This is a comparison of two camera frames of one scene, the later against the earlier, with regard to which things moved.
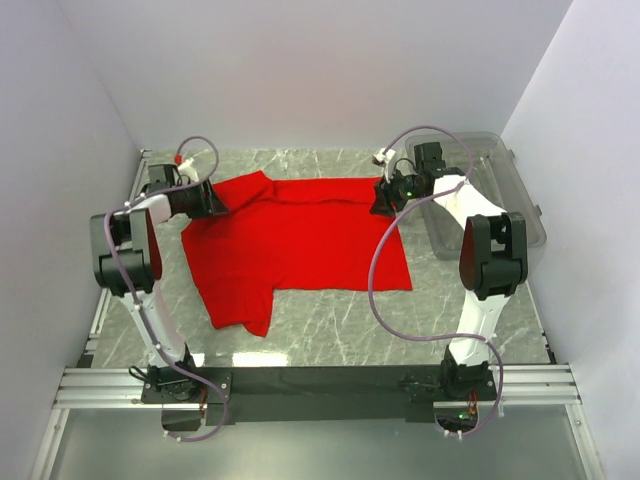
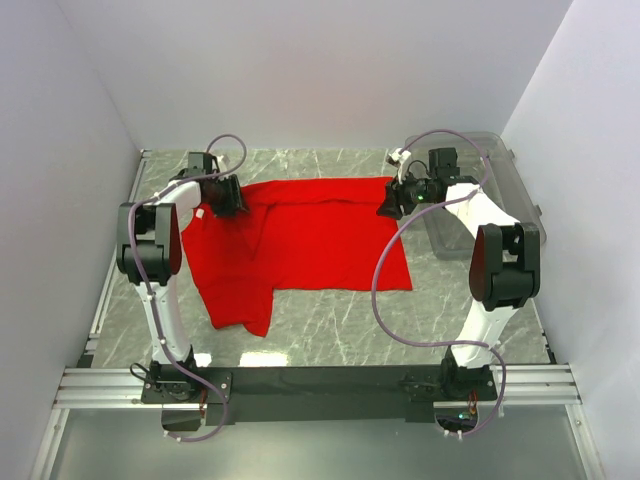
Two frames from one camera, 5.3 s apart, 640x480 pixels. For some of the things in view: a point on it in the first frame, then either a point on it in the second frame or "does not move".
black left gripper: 211,201 → 231,195
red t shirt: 303,234 does not move
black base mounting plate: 319,395 does not move
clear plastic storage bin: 491,172 does not move
